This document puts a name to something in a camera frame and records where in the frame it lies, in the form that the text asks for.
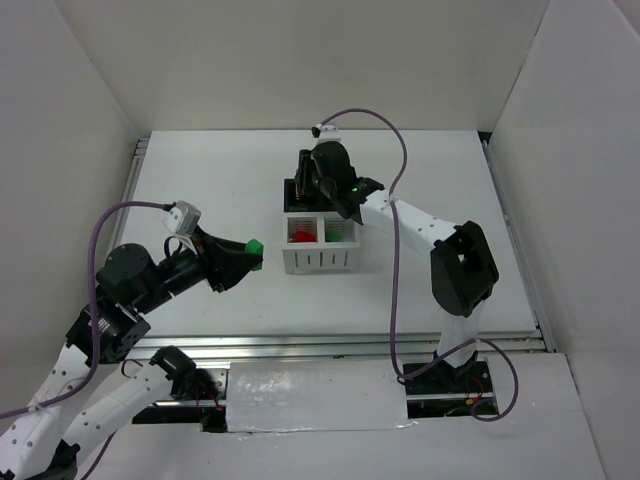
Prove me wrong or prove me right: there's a white container pair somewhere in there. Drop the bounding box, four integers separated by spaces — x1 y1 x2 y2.
282 212 361 275

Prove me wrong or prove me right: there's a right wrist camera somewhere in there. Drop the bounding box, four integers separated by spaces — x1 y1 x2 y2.
311 123 341 144

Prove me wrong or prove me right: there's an aluminium rail frame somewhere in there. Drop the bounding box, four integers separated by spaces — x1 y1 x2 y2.
128 130 546 362

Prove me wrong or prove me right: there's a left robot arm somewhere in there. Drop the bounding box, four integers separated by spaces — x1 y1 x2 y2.
1 229 264 479

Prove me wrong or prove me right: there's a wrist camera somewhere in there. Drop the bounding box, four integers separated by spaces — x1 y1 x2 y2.
311 123 341 144
162 200 201 236

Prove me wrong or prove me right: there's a green lego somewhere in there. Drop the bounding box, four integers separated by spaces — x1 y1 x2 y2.
245 239 264 271

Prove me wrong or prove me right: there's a red ridged lego brick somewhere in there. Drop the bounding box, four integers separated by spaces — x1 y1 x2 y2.
291 231 317 243

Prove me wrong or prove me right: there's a green lego brick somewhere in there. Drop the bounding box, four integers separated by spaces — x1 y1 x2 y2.
325 231 353 243

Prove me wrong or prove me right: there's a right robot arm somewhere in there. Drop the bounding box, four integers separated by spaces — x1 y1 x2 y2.
293 140 499 383

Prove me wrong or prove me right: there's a black container pair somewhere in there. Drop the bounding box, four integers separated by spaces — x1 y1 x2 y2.
284 176 359 219

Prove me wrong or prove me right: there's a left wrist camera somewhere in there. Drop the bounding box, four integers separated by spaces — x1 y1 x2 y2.
162 200 201 236

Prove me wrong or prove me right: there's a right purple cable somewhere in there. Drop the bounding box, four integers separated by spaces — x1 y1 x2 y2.
319 108 521 424

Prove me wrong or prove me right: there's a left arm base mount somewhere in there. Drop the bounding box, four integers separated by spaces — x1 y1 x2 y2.
170 368 223 416

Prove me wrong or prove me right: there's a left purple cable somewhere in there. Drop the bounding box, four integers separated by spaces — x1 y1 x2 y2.
0 200 174 480

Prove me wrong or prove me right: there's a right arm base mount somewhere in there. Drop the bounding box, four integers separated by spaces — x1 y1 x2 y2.
397 361 498 419

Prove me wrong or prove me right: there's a white foam cover panel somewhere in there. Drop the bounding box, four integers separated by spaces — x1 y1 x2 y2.
226 360 411 433

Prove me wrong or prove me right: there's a purple cable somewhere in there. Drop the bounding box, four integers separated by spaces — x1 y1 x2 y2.
319 108 521 424
0 200 174 480

